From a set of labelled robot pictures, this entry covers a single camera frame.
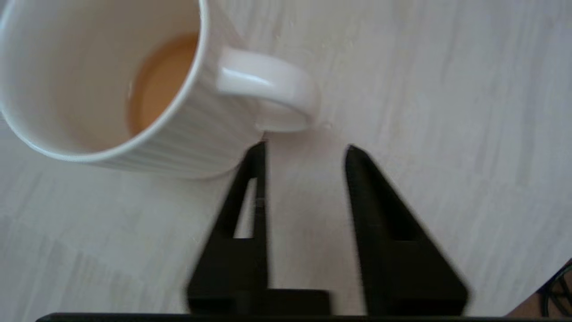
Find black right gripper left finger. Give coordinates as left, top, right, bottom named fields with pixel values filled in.
left=187, top=141, right=269, bottom=314

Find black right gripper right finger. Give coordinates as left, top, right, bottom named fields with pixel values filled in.
left=344, top=144, right=470, bottom=314

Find white ribbed ceramic mug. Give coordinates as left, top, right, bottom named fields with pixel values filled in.
left=0, top=0, right=321, bottom=180

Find black tangled cables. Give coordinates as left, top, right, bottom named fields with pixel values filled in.
left=541, top=259, right=572, bottom=318

